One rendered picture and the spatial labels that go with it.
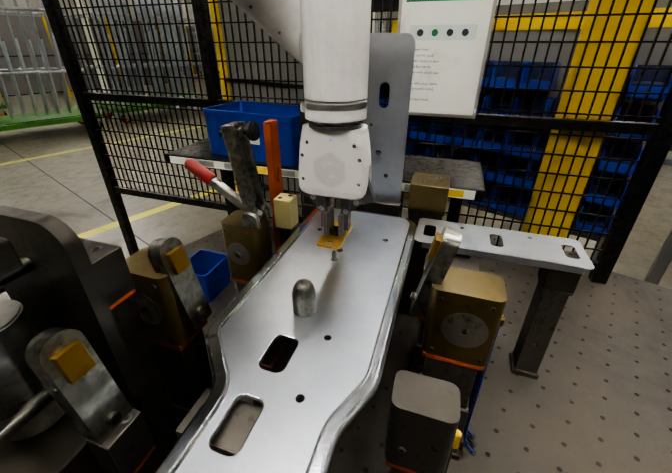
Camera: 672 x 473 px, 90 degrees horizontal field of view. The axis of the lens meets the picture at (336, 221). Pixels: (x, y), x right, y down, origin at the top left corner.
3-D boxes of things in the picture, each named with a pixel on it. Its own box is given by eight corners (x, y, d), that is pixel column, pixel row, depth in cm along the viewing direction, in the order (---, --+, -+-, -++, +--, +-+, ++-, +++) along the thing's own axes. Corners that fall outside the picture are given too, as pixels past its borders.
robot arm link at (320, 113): (290, 101, 42) (291, 125, 44) (358, 104, 40) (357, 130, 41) (314, 93, 49) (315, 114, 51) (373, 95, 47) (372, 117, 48)
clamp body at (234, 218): (272, 374, 72) (252, 230, 55) (232, 362, 74) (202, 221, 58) (285, 351, 77) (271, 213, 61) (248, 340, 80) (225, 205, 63)
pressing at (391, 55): (399, 203, 76) (416, 32, 61) (351, 196, 80) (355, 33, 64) (400, 202, 77) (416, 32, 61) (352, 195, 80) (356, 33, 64)
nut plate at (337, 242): (339, 250, 50) (339, 243, 50) (315, 245, 51) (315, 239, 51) (354, 224, 57) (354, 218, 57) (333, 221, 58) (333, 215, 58)
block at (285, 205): (299, 343, 79) (289, 201, 62) (286, 339, 80) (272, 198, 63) (305, 332, 82) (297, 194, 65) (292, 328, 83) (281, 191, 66)
